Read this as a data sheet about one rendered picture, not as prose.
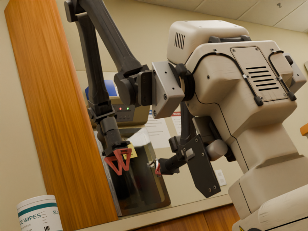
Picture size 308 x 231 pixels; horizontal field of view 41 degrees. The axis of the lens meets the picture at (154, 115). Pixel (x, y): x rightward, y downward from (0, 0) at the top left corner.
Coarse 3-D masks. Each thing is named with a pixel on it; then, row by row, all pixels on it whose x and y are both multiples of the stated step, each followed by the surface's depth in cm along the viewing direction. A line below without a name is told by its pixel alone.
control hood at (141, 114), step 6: (114, 96) 189; (114, 102) 189; (120, 102) 192; (138, 108) 200; (144, 108) 202; (138, 114) 201; (144, 114) 204; (90, 120) 187; (138, 120) 202; (144, 120) 205; (96, 126) 189
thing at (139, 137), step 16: (128, 128) 199; (144, 128) 205; (144, 144) 200; (144, 160) 196; (112, 176) 181; (128, 176) 186; (144, 176) 192; (128, 192) 182; (144, 192) 188; (160, 192) 193; (128, 208) 179; (144, 208) 184
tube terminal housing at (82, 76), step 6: (78, 72) 198; (84, 72) 200; (108, 72) 210; (114, 72) 212; (78, 78) 197; (84, 78) 199; (108, 78) 208; (84, 84) 197; (114, 84) 208; (84, 90) 195; (84, 96) 194; (120, 126) 198; (126, 126) 201; (132, 126) 203; (138, 126) 205; (144, 126) 208; (150, 210) 187; (156, 210) 188; (126, 216) 178
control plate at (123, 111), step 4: (112, 104) 189; (116, 104) 191; (120, 104) 192; (132, 104) 197; (116, 108) 191; (124, 108) 194; (132, 108) 197; (116, 112) 192; (120, 112) 193; (124, 112) 195; (128, 112) 197; (132, 112) 198; (112, 116) 191; (132, 116) 199; (116, 120) 194; (120, 120) 195; (124, 120) 197; (128, 120) 198; (132, 120) 200
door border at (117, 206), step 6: (96, 132) 187; (96, 138) 185; (102, 150) 184; (102, 156) 183; (102, 162) 181; (108, 174) 181; (108, 180) 179; (114, 192) 178; (114, 198) 177; (114, 204) 175; (120, 210) 176
